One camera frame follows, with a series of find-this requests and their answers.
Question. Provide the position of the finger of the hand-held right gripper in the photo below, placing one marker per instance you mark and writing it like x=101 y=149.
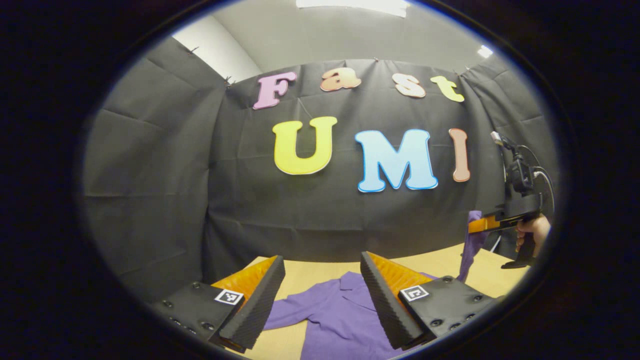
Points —
x=482 y=225

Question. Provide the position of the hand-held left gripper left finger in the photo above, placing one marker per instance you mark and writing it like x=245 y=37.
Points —
x=256 y=310

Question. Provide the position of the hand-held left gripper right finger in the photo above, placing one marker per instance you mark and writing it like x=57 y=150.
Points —
x=385 y=305

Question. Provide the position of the purple button shirt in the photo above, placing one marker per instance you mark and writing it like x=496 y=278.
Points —
x=335 y=315

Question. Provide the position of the black backdrop cloth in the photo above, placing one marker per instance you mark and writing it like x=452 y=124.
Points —
x=300 y=215

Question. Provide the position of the small ceiling light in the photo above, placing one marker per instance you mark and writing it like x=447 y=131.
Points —
x=485 y=51

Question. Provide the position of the large ceiling light panel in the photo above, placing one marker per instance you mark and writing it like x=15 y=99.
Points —
x=352 y=5

